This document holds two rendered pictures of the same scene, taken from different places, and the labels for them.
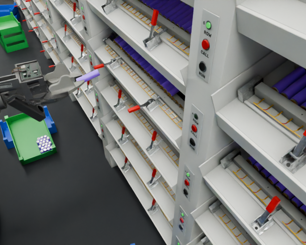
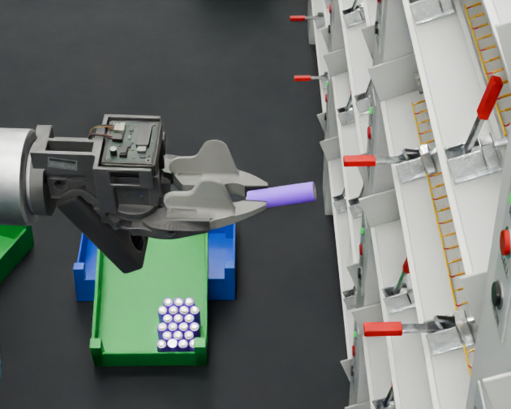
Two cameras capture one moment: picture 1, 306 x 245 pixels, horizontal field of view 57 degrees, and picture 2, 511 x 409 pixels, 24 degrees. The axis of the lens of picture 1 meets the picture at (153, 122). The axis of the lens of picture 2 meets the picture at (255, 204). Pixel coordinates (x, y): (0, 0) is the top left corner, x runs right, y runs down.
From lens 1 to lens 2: 0.36 m
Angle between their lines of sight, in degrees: 23
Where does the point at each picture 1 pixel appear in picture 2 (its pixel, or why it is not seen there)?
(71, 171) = not seen: outside the picture
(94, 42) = (388, 75)
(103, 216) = not seen: outside the picture
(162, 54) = (481, 206)
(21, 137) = (124, 278)
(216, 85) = (510, 359)
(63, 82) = (204, 195)
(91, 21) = (392, 15)
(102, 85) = (383, 211)
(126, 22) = (448, 69)
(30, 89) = (117, 187)
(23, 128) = not seen: hidden behind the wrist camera
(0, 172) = (29, 363)
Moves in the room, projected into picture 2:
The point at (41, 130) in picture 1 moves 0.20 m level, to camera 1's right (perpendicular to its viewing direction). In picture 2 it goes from (186, 277) to (281, 314)
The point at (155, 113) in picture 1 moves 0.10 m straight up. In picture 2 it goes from (444, 367) to (455, 284)
